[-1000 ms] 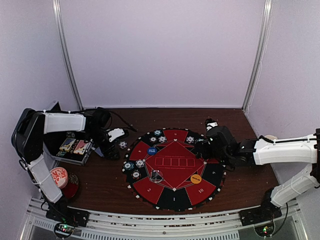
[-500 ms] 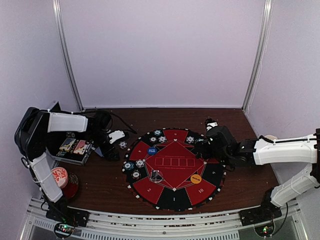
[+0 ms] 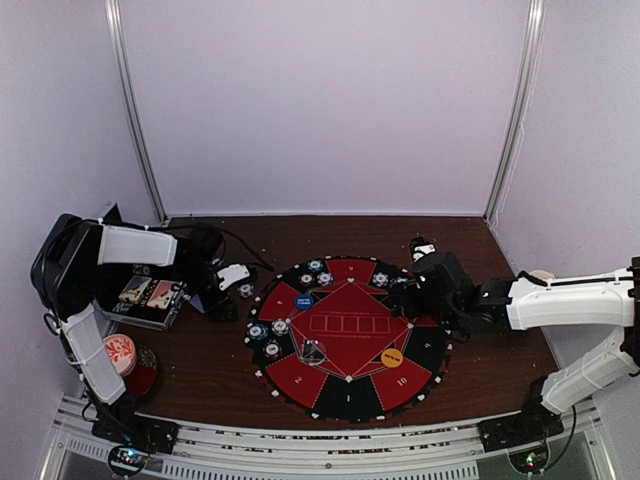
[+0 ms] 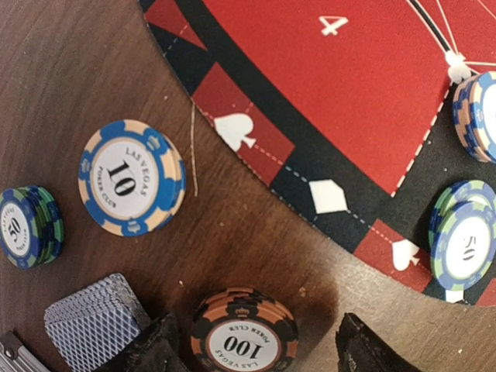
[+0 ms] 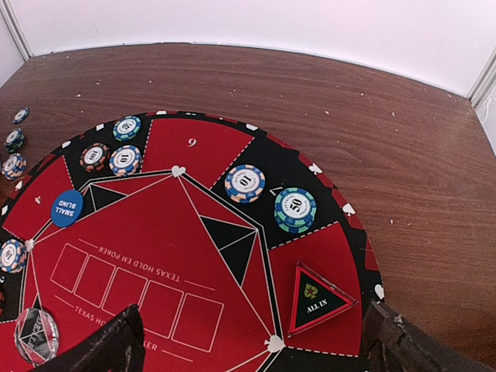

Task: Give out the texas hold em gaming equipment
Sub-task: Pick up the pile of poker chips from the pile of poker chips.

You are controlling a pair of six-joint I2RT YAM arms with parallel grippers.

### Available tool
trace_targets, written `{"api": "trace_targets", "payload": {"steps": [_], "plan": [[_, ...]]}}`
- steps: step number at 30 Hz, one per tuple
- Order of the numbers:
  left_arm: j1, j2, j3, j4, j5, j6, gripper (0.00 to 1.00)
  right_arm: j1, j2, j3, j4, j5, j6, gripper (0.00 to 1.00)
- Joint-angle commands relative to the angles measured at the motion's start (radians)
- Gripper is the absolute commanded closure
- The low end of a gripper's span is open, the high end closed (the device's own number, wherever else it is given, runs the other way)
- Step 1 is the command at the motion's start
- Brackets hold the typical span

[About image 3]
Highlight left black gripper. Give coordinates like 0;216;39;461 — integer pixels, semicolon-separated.
174;262;238;322

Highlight red gold card box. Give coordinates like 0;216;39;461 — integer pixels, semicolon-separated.
146;280;180;310

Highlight blue small blind button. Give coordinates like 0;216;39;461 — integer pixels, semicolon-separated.
294;294;315;311

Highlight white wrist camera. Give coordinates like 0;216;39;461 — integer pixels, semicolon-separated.
215;263;256;291
410;236;436;263

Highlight right aluminium frame post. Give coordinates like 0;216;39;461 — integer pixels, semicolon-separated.
483;0;547;227

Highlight aluminium frame post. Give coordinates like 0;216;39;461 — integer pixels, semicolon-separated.
104;0;168;223
483;0;547;227

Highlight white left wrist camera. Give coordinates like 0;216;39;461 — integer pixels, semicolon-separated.
215;263;256;291

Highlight left aluminium frame post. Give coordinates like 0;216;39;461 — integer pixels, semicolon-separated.
104;0;168;223

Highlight aluminium poker case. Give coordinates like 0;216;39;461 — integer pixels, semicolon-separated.
95;202;187;331

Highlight round red black poker mat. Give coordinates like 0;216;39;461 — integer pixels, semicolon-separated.
244;256;453;424

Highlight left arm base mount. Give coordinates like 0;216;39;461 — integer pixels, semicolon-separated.
91;392;179;454

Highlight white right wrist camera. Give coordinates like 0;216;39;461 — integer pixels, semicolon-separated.
410;236;436;263

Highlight white grey chip stack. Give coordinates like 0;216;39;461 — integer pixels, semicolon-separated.
238;283;255;298

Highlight red floral round tin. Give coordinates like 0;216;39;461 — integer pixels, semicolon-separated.
103;334;137;377

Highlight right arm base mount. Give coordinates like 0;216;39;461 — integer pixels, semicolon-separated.
478;415;564;453

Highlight front aluminium rail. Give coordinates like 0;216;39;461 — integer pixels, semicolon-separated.
37;392;619;480

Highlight white chips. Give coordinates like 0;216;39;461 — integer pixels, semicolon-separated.
271;319;290;337
317;272;333;286
371;272;389;288

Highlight black gold card box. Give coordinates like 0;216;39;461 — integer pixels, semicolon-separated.
118;275;152;304

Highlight orange big blind button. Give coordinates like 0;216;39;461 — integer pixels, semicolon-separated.
380;348;404;369

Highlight red black chips seat three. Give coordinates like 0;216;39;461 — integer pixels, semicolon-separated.
263;341;282;359

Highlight patterned paper cup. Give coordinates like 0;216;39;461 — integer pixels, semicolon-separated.
529;269;556;281

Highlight red black chips seat five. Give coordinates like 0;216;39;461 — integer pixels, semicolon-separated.
299;273;315;286

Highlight blue playing card deck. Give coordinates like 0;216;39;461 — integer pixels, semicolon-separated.
190;296;205;314

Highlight dark red round lid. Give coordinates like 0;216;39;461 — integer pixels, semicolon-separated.
124;344;158;398

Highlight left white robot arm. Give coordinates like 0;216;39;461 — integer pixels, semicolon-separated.
31;214;252;406

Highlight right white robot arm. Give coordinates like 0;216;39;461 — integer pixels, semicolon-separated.
391;247;639;442

